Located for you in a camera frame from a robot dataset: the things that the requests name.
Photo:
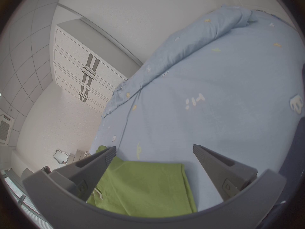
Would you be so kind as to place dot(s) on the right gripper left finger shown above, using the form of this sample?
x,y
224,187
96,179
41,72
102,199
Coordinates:
x,y
90,168

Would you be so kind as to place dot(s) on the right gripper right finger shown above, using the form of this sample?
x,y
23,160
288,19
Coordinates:
x,y
224,173

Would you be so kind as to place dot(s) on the green shorts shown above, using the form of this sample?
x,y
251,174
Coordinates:
x,y
147,187

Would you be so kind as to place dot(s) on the dark blue garment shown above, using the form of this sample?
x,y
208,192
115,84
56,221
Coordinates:
x,y
297,151

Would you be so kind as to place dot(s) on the bed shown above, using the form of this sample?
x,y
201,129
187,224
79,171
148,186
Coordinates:
x,y
214,92

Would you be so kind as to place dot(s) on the white framed mirror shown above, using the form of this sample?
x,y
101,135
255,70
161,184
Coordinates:
x,y
60,157

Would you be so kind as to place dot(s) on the window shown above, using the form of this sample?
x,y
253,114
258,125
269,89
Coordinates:
x,y
16,192

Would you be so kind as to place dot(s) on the white ceiling air conditioner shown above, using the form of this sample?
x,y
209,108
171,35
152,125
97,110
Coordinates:
x,y
6,130

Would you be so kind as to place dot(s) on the white wardrobe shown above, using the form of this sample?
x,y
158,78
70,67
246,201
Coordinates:
x,y
78,56

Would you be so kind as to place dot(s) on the pale blue quilt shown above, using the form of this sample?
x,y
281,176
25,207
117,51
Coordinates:
x,y
190,39

